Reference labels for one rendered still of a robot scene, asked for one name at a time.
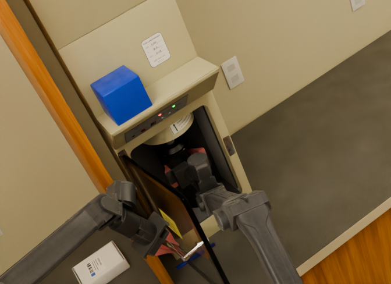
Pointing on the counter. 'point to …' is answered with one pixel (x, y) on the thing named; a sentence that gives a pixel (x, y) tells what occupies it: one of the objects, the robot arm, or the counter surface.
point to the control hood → (166, 96)
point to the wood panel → (60, 112)
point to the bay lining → (201, 124)
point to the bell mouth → (171, 131)
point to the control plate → (156, 119)
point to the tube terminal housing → (185, 45)
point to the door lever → (184, 251)
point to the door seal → (197, 223)
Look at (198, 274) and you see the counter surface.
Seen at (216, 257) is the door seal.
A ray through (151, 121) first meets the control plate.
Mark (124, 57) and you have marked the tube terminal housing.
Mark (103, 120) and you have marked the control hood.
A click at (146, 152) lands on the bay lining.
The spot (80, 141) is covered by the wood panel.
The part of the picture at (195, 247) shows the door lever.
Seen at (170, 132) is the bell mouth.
